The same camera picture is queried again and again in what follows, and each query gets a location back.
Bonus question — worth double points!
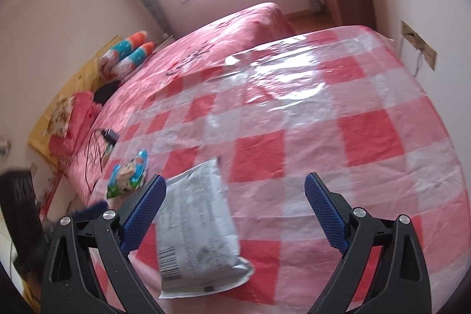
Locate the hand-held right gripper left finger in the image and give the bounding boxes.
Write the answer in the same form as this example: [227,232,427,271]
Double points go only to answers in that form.
[42,174,168,314]

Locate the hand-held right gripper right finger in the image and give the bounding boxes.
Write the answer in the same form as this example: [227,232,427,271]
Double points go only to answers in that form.
[304,172,433,314]

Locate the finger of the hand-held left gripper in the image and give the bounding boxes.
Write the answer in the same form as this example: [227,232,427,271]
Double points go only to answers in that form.
[72,201,109,222]

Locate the grey foil packet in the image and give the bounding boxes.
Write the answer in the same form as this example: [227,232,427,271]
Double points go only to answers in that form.
[155,156,256,299]

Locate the green blue snack packet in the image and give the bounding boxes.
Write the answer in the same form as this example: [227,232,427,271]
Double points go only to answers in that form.
[106,149,149,200]

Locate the red white checked tablecloth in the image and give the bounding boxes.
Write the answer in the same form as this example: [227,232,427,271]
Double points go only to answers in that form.
[88,25,470,314]

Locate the floral pillow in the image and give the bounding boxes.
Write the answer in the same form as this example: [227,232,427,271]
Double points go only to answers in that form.
[46,95,76,138]

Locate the folded pink blanket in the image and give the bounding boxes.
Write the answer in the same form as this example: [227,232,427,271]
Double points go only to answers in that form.
[48,91,102,154]

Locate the dark cloth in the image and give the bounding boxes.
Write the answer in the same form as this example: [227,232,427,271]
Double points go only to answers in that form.
[92,80,124,104]

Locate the yellow headboard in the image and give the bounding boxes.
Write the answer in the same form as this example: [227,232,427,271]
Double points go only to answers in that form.
[27,36,122,167]

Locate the cartoon print pillow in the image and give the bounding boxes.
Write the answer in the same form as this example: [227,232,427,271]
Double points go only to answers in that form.
[108,41,155,81]
[101,30,148,66]

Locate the pink bed cover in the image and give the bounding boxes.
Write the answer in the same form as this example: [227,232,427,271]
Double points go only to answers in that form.
[61,2,297,197]

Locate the white socket cable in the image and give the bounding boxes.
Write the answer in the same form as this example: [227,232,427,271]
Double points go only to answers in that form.
[412,51,424,77]

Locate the wall socket plate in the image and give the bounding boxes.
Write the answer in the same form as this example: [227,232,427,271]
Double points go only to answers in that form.
[400,20,438,71]

